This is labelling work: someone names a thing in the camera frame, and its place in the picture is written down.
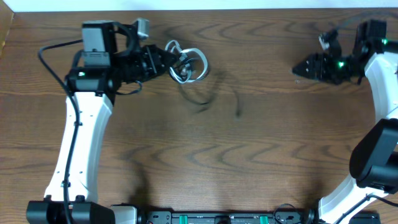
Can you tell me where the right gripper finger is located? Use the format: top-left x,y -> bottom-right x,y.
294,55 -> 314,70
292,67 -> 311,79

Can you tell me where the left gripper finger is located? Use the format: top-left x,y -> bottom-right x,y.
154,62 -> 173,77
154,46 -> 178,64

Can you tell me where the white USB cable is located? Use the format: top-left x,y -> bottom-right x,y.
164,39 -> 210,84

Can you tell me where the black USB cable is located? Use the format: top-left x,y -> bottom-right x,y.
174,57 -> 243,119

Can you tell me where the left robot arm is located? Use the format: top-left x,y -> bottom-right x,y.
26,18 -> 177,223

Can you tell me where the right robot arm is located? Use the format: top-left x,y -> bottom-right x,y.
292,19 -> 397,223

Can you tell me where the cardboard panel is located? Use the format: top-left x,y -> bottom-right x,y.
0,0 -> 14,55

